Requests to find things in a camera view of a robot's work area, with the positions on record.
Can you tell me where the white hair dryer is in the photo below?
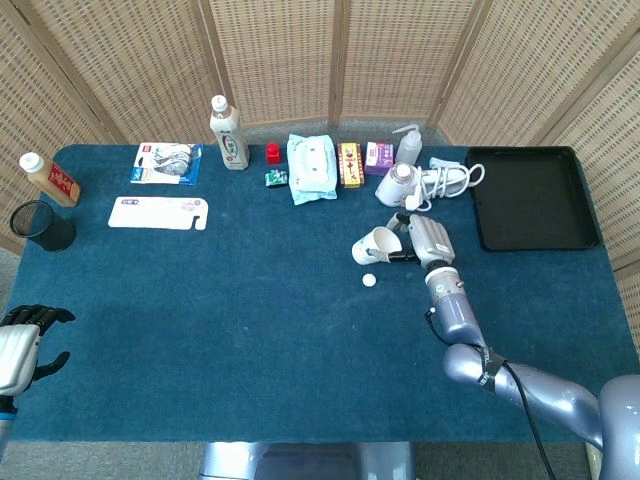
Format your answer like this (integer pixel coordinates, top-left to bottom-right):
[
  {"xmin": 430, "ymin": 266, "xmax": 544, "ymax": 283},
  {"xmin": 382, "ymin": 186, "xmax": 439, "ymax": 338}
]
[{"xmin": 374, "ymin": 157, "xmax": 474, "ymax": 209}]

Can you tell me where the blue tape blister pack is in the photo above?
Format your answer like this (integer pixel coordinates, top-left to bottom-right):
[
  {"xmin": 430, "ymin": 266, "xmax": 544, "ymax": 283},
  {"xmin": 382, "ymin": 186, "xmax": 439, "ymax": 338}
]
[{"xmin": 130, "ymin": 142, "xmax": 205, "ymax": 187}]

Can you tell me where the blue-grey robot torso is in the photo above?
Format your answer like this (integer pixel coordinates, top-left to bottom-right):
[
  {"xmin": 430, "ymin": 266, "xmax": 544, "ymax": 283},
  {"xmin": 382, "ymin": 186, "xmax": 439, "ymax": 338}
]
[{"xmin": 198, "ymin": 441, "xmax": 417, "ymax": 480}]

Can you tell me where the light blue wet wipes pack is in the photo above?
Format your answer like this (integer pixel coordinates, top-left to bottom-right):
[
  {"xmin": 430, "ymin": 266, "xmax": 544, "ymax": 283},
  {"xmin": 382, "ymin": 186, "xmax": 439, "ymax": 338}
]
[{"xmin": 286, "ymin": 133, "xmax": 339, "ymax": 207}]

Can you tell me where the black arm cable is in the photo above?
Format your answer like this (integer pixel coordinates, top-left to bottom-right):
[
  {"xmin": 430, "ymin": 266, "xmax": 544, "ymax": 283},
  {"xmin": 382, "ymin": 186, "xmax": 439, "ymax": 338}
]
[{"xmin": 424, "ymin": 307, "xmax": 557, "ymax": 480}]

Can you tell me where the flat white card package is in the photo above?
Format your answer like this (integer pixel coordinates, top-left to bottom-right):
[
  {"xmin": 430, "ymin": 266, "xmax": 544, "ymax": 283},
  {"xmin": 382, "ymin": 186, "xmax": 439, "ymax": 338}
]
[{"xmin": 107, "ymin": 195, "xmax": 212, "ymax": 232}]

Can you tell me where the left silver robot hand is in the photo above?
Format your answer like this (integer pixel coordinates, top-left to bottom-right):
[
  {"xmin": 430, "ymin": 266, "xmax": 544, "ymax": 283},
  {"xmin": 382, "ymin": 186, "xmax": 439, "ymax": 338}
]
[{"xmin": 0, "ymin": 304, "xmax": 77, "ymax": 396}]

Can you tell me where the yellow and red box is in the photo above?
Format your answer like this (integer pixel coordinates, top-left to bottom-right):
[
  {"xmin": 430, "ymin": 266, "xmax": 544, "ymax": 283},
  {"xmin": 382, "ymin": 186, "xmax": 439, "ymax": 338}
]
[{"xmin": 337, "ymin": 142, "xmax": 365, "ymax": 189}]

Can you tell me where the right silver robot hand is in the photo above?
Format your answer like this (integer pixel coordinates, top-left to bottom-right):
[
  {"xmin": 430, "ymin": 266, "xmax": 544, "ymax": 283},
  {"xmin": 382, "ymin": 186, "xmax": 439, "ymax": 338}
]
[{"xmin": 384, "ymin": 212, "xmax": 457, "ymax": 271}]

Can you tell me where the floral print paper cup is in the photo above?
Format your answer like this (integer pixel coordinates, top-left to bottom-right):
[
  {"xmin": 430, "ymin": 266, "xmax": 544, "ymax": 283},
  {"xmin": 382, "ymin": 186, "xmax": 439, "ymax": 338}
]
[{"xmin": 351, "ymin": 226, "xmax": 404, "ymax": 266}]

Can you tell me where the woven folding screen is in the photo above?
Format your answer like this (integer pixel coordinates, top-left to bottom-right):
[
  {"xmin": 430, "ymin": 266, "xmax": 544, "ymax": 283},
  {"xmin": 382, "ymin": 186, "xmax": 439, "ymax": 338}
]
[{"xmin": 0, "ymin": 0, "xmax": 640, "ymax": 386}]

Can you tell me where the black mesh pen holder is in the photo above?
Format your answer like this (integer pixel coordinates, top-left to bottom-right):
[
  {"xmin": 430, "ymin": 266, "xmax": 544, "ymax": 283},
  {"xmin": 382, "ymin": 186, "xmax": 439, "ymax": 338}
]
[{"xmin": 9, "ymin": 199, "xmax": 77, "ymax": 253}]

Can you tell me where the blue table cloth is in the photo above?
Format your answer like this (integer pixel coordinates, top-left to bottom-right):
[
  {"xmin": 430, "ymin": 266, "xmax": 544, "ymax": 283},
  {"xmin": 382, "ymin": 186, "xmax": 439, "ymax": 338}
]
[{"xmin": 7, "ymin": 144, "xmax": 640, "ymax": 444}]

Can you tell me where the clear plastic wash bottle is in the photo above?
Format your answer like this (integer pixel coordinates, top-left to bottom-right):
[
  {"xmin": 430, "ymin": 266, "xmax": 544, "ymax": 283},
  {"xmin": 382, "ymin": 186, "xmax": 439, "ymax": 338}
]
[{"xmin": 391, "ymin": 123, "xmax": 424, "ymax": 165}]

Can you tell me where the purple box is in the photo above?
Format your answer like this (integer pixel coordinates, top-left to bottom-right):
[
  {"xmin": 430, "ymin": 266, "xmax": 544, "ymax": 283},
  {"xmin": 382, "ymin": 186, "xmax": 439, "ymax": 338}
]
[{"xmin": 364, "ymin": 141, "xmax": 395, "ymax": 177}]

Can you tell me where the brown bottle with red label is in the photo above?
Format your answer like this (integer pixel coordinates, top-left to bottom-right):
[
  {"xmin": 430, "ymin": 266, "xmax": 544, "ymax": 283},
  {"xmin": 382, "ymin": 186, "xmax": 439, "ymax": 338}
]
[{"xmin": 18, "ymin": 152, "xmax": 82, "ymax": 208}]

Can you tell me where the black plastic tray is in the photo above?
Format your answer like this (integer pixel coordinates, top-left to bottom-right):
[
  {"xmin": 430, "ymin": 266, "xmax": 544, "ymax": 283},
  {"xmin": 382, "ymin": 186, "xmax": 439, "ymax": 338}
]
[{"xmin": 464, "ymin": 145, "xmax": 603, "ymax": 252}]

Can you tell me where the milk tea plastic bottle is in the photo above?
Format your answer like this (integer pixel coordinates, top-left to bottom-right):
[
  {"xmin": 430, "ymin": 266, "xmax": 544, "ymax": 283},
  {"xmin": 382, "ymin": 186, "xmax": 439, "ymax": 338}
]
[{"xmin": 208, "ymin": 94, "xmax": 251, "ymax": 172}]

